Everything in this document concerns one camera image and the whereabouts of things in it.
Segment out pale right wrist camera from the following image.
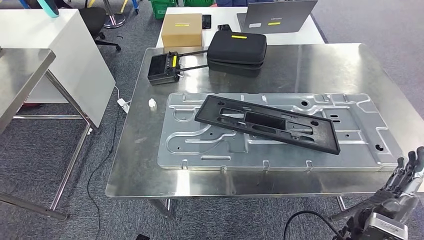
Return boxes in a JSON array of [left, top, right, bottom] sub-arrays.
[[359, 211, 409, 240]]

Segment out white table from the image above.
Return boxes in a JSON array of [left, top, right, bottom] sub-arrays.
[[155, 6, 326, 49]]

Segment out white cabinet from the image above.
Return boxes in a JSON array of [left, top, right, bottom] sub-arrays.
[[0, 8, 117, 128]]

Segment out black remote controller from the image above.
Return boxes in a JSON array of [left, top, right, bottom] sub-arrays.
[[147, 49, 210, 86]]

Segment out black plastic plate frame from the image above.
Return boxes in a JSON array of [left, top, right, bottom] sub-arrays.
[[194, 95, 341, 156]]

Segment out steel workbench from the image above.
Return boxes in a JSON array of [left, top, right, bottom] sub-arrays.
[[105, 43, 424, 220]]

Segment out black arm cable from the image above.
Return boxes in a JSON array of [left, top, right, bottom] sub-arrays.
[[283, 210, 342, 240]]

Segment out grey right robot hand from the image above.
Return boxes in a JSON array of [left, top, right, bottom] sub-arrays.
[[356, 146, 424, 225]]

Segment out black zipped case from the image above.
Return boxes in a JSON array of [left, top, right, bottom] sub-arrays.
[[206, 30, 268, 79]]

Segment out grey laptop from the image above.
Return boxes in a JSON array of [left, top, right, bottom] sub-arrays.
[[236, 0, 319, 35]]

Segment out small steel table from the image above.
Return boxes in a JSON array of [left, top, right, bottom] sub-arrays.
[[0, 47, 99, 222]]

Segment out black floor cable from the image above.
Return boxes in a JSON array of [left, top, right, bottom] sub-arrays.
[[86, 109, 120, 240]]

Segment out stamped sheet metal panel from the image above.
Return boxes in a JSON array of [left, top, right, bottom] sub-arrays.
[[156, 92, 405, 173]]

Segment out white power strip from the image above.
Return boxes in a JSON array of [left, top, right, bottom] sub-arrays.
[[116, 98, 131, 114]]

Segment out brown cardboard box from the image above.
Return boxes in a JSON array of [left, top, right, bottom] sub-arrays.
[[161, 13, 204, 48]]

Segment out green plastic crate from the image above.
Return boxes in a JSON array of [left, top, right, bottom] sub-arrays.
[[149, 0, 215, 20]]

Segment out chrome stanchion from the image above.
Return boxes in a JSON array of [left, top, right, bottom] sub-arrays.
[[103, 0, 127, 29]]

